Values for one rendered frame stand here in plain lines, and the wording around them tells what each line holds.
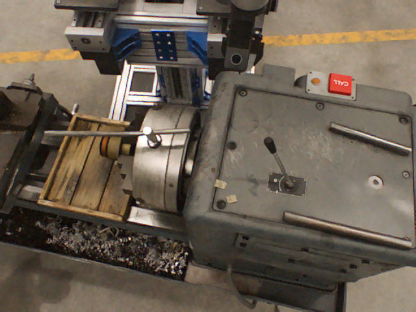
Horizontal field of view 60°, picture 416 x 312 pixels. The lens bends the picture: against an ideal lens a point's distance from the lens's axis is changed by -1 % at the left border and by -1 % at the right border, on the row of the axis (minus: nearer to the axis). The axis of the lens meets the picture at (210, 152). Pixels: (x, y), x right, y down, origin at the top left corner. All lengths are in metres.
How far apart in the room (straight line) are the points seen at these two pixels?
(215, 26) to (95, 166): 0.65
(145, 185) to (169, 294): 1.19
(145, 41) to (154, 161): 0.69
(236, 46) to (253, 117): 0.28
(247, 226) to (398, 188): 0.37
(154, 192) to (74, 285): 1.30
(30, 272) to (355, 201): 1.83
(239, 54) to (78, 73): 2.13
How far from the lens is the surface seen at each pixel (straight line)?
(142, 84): 2.33
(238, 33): 0.73
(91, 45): 1.41
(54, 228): 1.66
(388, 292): 2.28
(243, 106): 0.97
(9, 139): 1.42
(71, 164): 1.38
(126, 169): 1.07
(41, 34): 3.12
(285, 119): 0.96
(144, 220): 1.26
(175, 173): 0.93
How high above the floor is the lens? 2.07
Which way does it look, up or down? 65 degrees down
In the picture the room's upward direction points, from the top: straight up
